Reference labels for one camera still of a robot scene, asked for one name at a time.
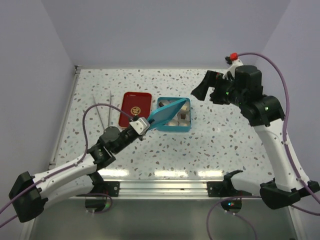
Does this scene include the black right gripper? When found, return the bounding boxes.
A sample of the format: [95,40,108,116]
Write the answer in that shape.
[191,70,246,108]

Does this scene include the teal tin lid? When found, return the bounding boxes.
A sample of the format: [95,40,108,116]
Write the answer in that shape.
[147,98,187,130]

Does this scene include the dark brown square chocolate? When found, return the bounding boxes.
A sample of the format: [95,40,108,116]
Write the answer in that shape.
[179,113,186,120]

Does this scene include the teal tin box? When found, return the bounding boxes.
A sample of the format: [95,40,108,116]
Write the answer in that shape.
[147,97,192,133]

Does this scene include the metal tongs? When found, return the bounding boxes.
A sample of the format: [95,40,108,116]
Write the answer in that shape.
[92,90,112,130]

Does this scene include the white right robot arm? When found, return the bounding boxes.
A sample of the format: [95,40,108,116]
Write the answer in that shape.
[191,65,320,210]

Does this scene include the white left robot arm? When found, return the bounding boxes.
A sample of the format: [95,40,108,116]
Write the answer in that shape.
[8,117,153,223]

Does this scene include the red lacquer tray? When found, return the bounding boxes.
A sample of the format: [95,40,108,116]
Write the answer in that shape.
[121,92,152,118]

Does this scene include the white paper cup liners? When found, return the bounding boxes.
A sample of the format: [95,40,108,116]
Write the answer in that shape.
[171,100,191,127]

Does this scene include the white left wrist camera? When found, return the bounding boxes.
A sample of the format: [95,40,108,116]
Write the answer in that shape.
[129,117,150,136]

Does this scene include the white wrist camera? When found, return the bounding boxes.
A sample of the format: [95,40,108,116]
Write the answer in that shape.
[222,52,244,79]
[129,117,150,136]

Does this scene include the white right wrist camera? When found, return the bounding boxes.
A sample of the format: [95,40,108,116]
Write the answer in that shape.
[222,52,244,79]

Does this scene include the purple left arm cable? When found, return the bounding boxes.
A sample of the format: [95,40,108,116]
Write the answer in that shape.
[0,103,136,226]

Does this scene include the front aluminium mounting rail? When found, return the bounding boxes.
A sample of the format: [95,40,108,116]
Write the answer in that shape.
[69,181,263,200]

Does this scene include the aluminium table frame rail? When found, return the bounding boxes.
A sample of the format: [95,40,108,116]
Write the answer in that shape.
[47,65,82,170]

